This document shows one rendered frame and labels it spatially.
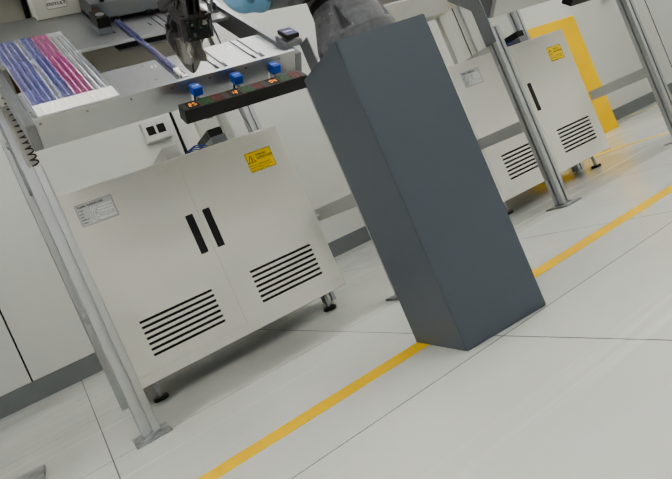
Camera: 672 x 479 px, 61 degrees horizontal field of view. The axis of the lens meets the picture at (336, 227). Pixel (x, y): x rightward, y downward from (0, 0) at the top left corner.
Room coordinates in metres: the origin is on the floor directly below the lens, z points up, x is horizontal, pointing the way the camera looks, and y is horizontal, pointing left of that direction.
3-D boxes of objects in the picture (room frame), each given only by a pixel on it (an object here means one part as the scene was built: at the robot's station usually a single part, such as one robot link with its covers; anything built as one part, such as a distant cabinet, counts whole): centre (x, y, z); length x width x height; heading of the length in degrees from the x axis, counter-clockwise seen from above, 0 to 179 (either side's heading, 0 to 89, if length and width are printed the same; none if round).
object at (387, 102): (1.04, -0.17, 0.27); 0.18 x 0.18 x 0.55; 20
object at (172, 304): (1.95, 0.50, 0.31); 0.70 x 0.65 x 0.62; 117
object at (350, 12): (1.04, -0.17, 0.60); 0.15 x 0.15 x 0.10
